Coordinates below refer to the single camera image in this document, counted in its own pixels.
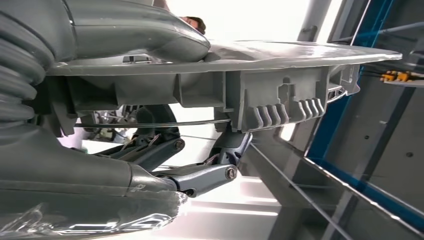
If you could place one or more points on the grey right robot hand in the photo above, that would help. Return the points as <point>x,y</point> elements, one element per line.
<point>66,182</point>

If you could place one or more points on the steel workbench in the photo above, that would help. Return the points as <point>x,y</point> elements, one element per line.
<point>291,192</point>

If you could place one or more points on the person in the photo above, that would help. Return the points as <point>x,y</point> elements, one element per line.
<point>197,24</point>

